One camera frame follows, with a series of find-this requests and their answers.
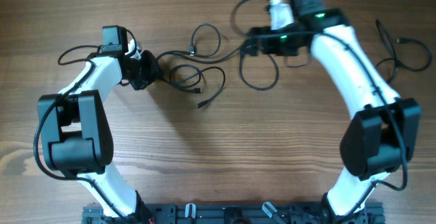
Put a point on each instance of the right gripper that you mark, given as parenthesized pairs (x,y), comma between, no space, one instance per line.
(266,46)

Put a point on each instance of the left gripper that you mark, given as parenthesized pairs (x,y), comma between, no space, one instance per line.
(152,73)

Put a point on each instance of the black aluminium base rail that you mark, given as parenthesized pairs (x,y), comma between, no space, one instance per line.
(297,212)

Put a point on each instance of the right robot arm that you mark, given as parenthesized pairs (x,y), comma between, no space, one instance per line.
(383,126)

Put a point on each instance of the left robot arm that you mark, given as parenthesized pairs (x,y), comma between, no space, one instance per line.
(73,140)

